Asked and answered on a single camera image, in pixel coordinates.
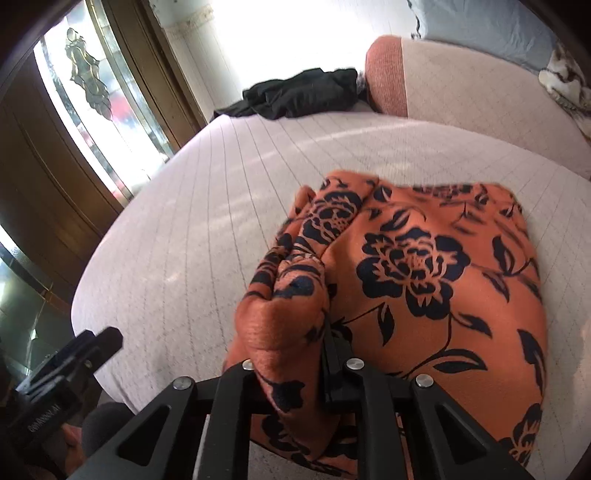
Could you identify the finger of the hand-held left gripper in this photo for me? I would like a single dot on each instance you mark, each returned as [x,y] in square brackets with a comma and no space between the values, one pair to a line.
[105,344]

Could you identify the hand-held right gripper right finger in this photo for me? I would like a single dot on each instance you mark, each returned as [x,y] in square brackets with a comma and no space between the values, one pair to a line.
[341,383]

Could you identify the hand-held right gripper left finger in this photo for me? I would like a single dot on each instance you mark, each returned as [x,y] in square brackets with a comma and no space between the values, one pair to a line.
[231,397]

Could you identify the orange black floral garment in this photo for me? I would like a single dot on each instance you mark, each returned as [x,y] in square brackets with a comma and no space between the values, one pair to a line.
[415,300]

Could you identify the person's left hand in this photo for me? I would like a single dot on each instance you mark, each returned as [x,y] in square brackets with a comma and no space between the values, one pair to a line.
[74,445]

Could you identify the grey quilted bed mattress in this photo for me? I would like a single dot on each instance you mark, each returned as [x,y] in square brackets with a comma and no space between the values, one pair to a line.
[184,207]

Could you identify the wooden wardrobe with mirror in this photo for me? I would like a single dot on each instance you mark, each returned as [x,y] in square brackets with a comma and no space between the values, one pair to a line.
[55,184]

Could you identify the black cloth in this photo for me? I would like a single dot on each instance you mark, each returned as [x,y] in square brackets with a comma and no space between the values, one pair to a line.
[295,94]

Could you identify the pink beige bed cushion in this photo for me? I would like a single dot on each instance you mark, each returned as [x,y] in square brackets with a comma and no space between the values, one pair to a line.
[461,92]

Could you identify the beige patterned blanket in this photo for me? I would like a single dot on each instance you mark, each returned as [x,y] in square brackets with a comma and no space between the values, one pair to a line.
[565,74]

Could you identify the blue grey blanket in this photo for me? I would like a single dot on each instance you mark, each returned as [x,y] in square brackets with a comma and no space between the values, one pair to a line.
[485,27]

